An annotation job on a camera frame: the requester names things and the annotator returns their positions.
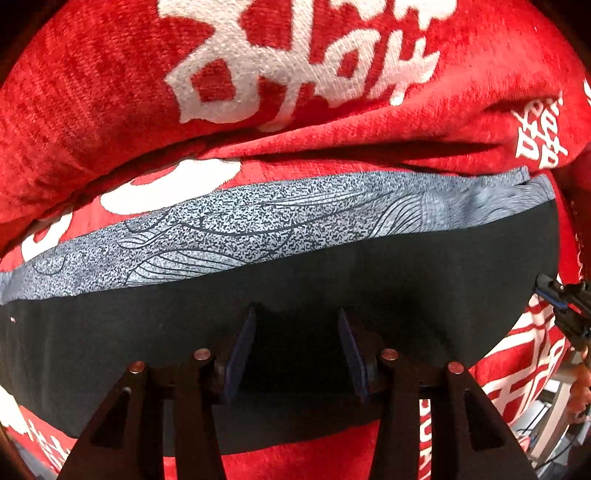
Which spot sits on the red blanket with white print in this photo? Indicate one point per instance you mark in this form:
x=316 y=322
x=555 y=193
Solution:
x=115 y=92

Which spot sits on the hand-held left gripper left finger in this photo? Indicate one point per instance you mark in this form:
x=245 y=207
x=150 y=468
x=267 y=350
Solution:
x=241 y=355

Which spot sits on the black pants with grey patterned stripe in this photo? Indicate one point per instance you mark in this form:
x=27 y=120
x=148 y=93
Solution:
x=323 y=286

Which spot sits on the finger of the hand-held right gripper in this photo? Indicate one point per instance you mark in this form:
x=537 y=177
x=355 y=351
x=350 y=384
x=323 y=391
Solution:
x=551 y=295
x=575 y=325

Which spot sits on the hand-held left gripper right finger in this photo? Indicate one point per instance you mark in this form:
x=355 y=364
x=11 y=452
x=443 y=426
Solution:
x=353 y=355

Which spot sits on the grey metal frame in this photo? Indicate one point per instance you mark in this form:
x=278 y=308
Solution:
x=554 y=415

